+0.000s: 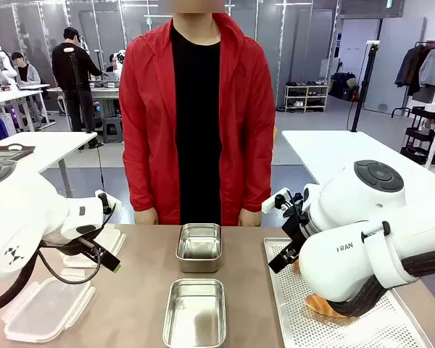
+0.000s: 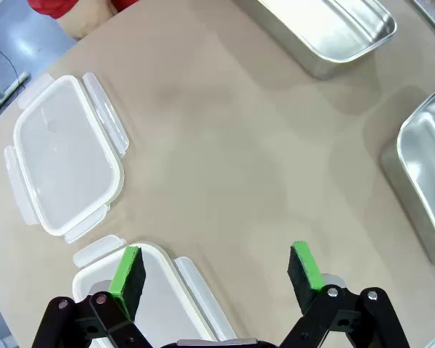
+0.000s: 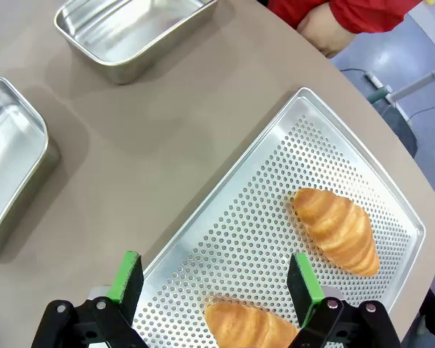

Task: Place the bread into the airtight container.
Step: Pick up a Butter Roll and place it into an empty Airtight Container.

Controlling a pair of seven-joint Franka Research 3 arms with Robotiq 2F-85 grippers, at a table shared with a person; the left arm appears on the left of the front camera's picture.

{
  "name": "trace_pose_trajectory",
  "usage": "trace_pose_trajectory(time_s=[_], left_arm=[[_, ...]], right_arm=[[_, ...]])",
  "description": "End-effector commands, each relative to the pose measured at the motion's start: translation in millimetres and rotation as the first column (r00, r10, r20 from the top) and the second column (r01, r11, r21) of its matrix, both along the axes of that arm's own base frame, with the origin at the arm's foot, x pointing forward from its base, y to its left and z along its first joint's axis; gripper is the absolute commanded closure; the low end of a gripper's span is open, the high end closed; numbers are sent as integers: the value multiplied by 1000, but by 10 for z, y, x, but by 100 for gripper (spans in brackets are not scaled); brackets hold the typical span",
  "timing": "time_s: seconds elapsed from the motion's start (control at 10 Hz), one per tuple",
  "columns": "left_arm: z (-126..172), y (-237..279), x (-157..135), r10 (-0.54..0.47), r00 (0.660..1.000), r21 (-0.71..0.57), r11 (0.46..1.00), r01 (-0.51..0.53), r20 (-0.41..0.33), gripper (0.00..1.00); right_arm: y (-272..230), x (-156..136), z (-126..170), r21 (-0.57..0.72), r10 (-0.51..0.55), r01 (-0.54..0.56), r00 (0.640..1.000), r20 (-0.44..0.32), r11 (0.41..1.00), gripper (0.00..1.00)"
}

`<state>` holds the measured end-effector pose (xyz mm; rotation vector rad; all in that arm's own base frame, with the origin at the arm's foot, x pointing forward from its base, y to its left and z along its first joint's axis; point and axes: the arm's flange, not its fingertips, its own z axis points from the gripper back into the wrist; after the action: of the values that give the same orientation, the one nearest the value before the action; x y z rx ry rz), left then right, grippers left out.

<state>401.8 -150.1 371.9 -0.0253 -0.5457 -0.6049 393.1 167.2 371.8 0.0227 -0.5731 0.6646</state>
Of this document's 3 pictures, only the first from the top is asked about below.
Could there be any perforated metal baking tray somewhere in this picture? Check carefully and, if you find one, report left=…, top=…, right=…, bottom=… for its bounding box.
left=263, top=237, right=435, bottom=348

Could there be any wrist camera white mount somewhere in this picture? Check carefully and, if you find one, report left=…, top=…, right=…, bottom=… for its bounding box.
left=95, top=188, right=123, bottom=215
left=261, top=188, right=302, bottom=219

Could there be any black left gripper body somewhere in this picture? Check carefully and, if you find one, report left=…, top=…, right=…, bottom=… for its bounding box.
left=59, top=234, right=104, bottom=259

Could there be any white shoe rack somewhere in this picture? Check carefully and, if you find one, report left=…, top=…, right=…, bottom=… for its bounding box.
left=283, top=83, right=331, bottom=114

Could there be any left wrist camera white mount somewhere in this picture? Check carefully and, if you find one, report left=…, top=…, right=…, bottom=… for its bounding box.
left=95, top=188, right=123, bottom=215

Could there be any brown tray with green pads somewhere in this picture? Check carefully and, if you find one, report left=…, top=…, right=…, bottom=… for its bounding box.
left=0, top=144, right=36, bottom=162

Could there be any person's right hand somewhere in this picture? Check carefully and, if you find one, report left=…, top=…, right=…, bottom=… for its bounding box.
left=134, top=207, right=160, bottom=225

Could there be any black bag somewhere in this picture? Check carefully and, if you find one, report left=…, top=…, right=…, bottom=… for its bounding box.
left=328, top=71, right=358, bottom=102

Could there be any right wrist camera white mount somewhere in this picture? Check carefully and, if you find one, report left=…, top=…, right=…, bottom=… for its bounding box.
left=261, top=188, right=302, bottom=219

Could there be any person's right forearm red sleeve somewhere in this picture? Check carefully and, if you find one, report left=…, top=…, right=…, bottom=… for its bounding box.
left=119, top=119, right=157, bottom=213

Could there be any white background work desk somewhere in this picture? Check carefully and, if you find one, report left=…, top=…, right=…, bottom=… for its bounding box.
left=0, top=83, right=56, bottom=132

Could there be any black rolling cart shelf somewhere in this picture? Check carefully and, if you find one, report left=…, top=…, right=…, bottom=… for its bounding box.
left=399, top=104, right=435, bottom=167

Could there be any thin black hanging cable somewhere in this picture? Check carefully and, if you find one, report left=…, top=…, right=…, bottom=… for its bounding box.
left=95, top=144, right=107, bottom=199

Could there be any seated person in grey cardigan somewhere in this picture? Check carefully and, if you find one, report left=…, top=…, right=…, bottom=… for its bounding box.
left=10, top=51, right=43, bottom=86

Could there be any person's left forearm red sleeve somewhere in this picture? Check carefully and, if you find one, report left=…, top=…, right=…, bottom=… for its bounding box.
left=241, top=119, right=276, bottom=214

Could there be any man in black clothes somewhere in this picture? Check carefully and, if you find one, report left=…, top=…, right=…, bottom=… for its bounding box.
left=51, top=26, right=104, bottom=133

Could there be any small grey step stool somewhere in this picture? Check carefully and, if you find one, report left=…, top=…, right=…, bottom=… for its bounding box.
left=101, top=117, right=125, bottom=144

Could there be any black camera tripod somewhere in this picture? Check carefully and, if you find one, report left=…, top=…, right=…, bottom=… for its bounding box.
left=69, top=52, right=97, bottom=136

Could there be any large white table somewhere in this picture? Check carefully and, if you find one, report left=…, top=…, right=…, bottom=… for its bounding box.
left=281, top=129, right=435, bottom=190

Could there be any clear plastic container lid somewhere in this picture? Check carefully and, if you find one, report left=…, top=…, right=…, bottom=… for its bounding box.
left=1, top=276, right=96, bottom=344
left=60, top=223, right=128, bottom=270

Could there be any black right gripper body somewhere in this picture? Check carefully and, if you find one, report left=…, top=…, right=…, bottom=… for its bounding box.
left=281, top=209, right=312, bottom=254

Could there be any person in red jacket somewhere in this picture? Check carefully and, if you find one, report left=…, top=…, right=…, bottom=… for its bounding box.
left=118, top=12, right=276, bottom=228

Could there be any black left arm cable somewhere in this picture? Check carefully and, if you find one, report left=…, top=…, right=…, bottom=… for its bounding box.
left=0, top=249, right=103, bottom=317

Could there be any black pole with white top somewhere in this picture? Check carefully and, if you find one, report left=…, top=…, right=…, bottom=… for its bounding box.
left=350, top=40, right=381, bottom=133

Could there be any white table with grey leg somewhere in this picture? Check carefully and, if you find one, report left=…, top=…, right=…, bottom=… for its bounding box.
left=0, top=130, right=98, bottom=199

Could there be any clothes rack with coats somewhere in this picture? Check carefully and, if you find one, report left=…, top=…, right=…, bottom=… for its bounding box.
left=390, top=41, right=435, bottom=117

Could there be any person's left hand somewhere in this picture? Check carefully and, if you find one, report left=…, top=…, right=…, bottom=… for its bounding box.
left=237, top=208, right=263, bottom=228

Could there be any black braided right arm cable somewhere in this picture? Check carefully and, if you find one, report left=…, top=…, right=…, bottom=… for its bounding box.
left=328, top=247, right=435, bottom=318

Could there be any rectangular stainless steel container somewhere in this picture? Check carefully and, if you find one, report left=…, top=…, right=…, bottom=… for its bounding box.
left=162, top=278, right=228, bottom=348
left=175, top=223, right=223, bottom=274

